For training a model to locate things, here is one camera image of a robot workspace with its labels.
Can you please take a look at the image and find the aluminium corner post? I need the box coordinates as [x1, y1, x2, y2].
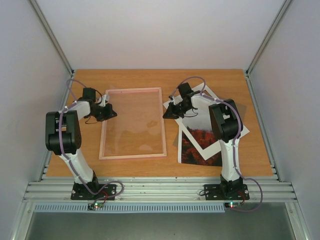
[28, 0, 75, 77]
[244, 0, 293, 76]

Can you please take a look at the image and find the right aluminium corner post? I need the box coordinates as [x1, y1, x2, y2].
[244, 0, 293, 76]

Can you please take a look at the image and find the white paper mat border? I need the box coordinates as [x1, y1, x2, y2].
[173, 83, 250, 163]

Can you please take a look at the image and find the pink wooden picture frame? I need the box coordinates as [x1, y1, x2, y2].
[98, 86, 168, 161]

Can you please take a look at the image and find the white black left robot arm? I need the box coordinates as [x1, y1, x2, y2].
[45, 87, 117, 199]

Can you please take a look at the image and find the controller board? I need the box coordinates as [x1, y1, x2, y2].
[224, 201, 244, 209]
[87, 202, 104, 211]

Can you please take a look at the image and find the brown cardboard backing board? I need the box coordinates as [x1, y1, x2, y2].
[173, 102, 249, 147]

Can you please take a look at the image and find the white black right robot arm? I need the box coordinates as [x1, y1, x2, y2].
[163, 82, 249, 199]

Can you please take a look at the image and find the autumn forest photo print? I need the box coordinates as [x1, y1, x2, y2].
[177, 109, 223, 167]

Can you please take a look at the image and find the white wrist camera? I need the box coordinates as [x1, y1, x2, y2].
[168, 95, 180, 102]
[97, 94, 110, 107]

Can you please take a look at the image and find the right controller board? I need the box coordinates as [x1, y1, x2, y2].
[224, 201, 244, 209]

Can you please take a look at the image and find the left aluminium corner post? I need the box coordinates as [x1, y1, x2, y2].
[28, 0, 75, 77]

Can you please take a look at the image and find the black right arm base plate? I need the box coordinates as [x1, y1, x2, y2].
[202, 184, 250, 201]

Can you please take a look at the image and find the clear acrylic sheet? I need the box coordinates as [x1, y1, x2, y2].
[103, 91, 165, 156]

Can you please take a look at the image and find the grey slotted cable duct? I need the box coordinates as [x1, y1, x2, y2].
[34, 202, 225, 214]

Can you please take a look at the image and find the aluminium front rail platform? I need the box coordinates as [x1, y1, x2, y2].
[23, 176, 297, 203]

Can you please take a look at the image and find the left controller board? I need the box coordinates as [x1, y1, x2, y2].
[87, 202, 104, 211]

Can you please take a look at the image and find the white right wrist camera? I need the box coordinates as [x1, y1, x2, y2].
[168, 95, 180, 102]

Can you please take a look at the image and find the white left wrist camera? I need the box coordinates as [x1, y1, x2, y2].
[97, 94, 110, 107]

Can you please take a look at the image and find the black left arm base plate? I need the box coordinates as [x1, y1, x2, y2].
[70, 183, 118, 201]

